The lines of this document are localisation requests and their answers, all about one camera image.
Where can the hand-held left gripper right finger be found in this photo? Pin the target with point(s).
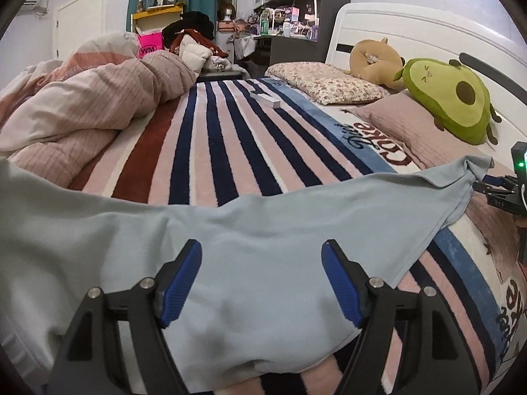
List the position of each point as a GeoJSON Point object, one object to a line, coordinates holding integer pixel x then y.
{"type": "Point", "coordinates": [341, 284]}

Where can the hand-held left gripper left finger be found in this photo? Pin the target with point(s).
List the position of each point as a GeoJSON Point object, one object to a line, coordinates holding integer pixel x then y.
{"type": "Point", "coordinates": [181, 284]}

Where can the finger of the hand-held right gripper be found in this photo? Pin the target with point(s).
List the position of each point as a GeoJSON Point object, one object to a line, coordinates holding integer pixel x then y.
{"type": "Point", "coordinates": [494, 191]}

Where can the light blue pants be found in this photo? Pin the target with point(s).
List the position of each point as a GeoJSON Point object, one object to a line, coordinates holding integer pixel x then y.
{"type": "Point", "coordinates": [267, 222]}

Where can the green avocado plush toy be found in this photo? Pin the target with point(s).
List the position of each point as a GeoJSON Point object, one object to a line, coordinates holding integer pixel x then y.
{"type": "Point", "coordinates": [440, 94]}

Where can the pink ribbed pillow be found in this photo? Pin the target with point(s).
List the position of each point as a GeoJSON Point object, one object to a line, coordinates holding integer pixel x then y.
{"type": "Point", "coordinates": [395, 123]}

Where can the striped printed blanket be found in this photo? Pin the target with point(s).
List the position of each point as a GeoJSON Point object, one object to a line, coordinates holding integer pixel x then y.
{"type": "Point", "coordinates": [230, 144]}

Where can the white bed headboard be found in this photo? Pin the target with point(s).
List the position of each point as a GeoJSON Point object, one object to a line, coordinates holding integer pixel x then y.
{"type": "Point", "coordinates": [411, 28]}

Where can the brown plush toy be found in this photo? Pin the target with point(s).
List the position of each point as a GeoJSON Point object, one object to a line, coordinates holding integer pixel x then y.
{"type": "Point", "coordinates": [370, 66]}

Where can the small white box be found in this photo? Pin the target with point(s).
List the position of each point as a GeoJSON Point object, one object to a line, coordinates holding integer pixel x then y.
{"type": "Point", "coordinates": [265, 99]}

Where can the floral pillow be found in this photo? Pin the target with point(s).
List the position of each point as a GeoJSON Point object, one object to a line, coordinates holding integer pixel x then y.
{"type": "Point", "coordinates": [325, 84]}

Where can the pink and white duvet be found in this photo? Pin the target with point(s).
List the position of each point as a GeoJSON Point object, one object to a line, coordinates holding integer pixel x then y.
{"type": "Point", "coordinates": [82, 103]}

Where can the white puffer jacket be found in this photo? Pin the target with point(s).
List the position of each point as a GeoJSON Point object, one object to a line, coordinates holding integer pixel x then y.
{"type": "Point", "coordinates": [195, 55]}

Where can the pink shopping bag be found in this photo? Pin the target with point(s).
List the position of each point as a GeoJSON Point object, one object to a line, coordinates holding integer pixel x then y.
{"type": "Point", "coordinates": [149, 47]}

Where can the dark bookshelf with items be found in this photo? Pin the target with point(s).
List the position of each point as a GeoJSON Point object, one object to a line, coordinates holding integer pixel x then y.
{"type": "Point", "coordinates": [333, 4]}

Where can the reddish brown garment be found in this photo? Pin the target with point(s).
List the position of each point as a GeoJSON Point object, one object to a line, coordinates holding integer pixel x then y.
{"type": "Point", "coordinates": [201, 40]}

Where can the black clothes pile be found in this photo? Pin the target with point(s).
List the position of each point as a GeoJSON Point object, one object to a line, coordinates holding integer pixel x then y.
{"type": "Point", "coordinates": [193, 22]}

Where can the green bottle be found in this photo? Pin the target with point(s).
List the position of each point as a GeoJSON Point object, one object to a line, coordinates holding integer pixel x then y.
{"type": "Point", "coordinates": [265, 22]}

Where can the mannequin head with wig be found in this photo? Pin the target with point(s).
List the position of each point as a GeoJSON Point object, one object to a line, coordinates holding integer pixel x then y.
{"type": "Point", "coordinates": [227, 14]}

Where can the yellow shelf unit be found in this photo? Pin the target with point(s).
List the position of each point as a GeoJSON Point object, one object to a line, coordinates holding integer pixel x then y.
{"type": "Point", "coordinates": [158, 10]}

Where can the white door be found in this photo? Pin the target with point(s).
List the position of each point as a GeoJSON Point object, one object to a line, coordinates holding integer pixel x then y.
{"type": "Point", "coordinates": [80, 24]}

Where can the white air conditioner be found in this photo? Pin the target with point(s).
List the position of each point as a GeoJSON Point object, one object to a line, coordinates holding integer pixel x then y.
{"type": "Point", "coordinates": [37, 6]}

